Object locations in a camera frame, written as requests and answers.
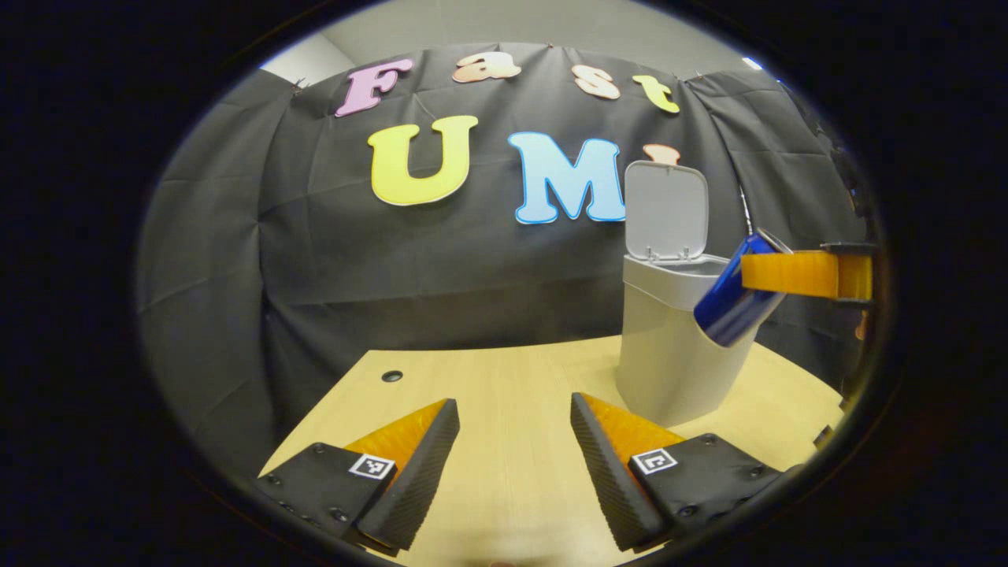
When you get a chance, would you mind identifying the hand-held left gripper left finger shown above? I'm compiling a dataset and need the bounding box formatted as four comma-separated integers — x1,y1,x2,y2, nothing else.
254,398,461,552

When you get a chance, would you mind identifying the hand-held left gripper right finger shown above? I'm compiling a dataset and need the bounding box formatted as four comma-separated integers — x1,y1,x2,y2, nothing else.
569,392,788,552

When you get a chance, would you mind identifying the blue pop can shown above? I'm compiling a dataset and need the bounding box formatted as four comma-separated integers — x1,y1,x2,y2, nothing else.
693,230,792,348

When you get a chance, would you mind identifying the white desktop garbage bin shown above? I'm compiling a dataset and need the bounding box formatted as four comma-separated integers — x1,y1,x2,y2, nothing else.
616,160,761,428

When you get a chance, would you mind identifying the wooden desktop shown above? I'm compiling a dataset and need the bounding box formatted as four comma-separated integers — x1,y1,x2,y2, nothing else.
258,335,847,567

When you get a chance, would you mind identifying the black backdrop cloth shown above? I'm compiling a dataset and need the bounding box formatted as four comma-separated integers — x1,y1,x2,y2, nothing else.
138,43,875,473

